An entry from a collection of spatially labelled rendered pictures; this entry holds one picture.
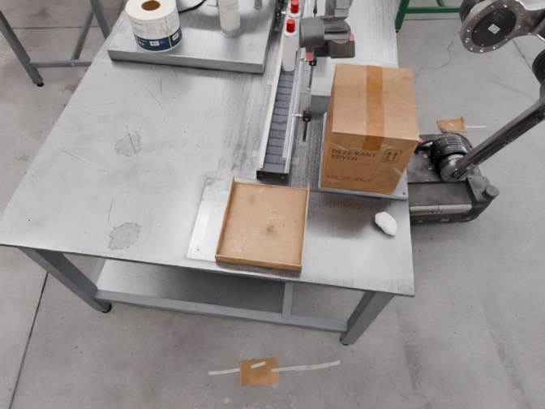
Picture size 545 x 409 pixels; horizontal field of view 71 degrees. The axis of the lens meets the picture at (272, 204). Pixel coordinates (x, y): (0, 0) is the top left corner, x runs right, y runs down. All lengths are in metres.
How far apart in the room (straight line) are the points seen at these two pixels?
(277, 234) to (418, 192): 1.12
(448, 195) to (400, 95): 1.07
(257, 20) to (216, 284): 1.22
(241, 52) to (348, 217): 0.87
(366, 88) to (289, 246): 0.53
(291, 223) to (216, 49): 0.87
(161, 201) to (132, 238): 0.15
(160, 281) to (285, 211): 0.82
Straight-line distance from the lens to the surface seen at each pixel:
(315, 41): 1.05
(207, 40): 1.83
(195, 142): 1.46
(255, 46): 1.78
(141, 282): 1.89
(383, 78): 1.29
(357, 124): 1.12
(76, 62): 3.11
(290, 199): 1.28
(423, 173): 2.23
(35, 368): 2.20
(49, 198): 1.47
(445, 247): 2.33
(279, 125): 1.42
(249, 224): 1.23
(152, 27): 1.74
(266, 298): 1.77
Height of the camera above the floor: 1.90
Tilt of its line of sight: 58 degrees down
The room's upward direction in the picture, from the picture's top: 1 degrees clockwise
